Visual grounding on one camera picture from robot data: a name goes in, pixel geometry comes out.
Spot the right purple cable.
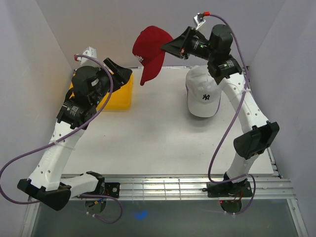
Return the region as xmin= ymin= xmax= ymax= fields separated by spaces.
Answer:
xmin=203 ymin=11 xmax=256 ymax=215

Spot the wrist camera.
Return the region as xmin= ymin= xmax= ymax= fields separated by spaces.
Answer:
xmin=194 ymin=11 xmax=210 ymax=30
xmin=83 ymin=46 xmax=97 ymax=59

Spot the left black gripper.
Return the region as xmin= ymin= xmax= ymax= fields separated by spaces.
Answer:
xmin=90 ymin=58 xmax=132 ymax=107

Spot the red baseball cap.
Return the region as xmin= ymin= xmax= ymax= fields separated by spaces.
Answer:
xmin=132 ymin=26 xmax=173 ymax=86

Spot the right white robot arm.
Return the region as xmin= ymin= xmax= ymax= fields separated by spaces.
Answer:
xmin=161 ymin=24 xmax=279 ymax=198

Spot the aluminium rail frame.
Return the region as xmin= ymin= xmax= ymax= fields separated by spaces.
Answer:
xmin=28 ymin=174 xmax=297 ymax=200

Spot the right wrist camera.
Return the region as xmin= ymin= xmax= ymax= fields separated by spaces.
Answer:
xmin=194 ymin=11 xmax=210 ymax=30

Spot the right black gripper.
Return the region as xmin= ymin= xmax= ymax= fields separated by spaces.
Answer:
xmin=159 ymin=27 xmax=215 ymax=62

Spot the white baseball cap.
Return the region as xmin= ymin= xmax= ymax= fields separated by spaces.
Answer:
xmin=186 ymin=65 xmax=222 ymax=118

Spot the purple baseball cap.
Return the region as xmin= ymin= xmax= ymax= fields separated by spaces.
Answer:
xmin=186 ymin=86 xmax=221 ymax=118

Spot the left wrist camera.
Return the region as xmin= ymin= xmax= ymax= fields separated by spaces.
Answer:
xmin=83 ymin=46 xmax=97 ymax=59

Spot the yellow plastic bin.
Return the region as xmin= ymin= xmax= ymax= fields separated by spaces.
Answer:
xmin=64 ymin=67 xmax=133 ymax=112

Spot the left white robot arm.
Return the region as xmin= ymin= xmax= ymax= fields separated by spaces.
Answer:
xmin=17 ymin=58 xmax=132 ymax=211

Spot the white paper label strip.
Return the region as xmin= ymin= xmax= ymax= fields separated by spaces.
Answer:
xmin=162 ymin=66 xmax=187 ymax=69

